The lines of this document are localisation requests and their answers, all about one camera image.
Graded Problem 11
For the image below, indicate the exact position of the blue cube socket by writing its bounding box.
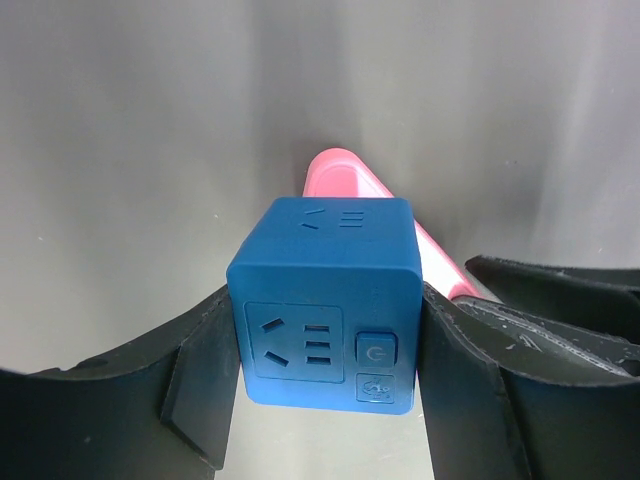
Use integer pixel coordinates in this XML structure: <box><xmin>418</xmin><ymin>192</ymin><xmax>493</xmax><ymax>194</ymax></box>
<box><xmin>226</xmin><ymin>197</ymin><xmax>423</xmax><ymax>415</ymax></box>

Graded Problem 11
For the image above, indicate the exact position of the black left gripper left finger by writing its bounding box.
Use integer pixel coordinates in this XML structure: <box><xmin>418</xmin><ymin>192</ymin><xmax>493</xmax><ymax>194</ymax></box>
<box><xmin>1</xmin><ymin>288</ymin><xmax>240</xmax><ymax>479</ymax></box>

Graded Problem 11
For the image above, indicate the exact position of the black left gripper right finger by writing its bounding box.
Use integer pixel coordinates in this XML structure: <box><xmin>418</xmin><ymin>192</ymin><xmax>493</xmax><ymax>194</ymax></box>
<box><xmin>419</xmin><ymin>256</ymin><xmax>639</xmax><ymax>479</ymax></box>

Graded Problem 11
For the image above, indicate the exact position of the pink triangular power strip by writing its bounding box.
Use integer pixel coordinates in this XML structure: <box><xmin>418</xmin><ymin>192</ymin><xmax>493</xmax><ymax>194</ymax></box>
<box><xmin>294</xmin><ymin>148</ymin><xmax>481</xmax><ymax>301</ymax></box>

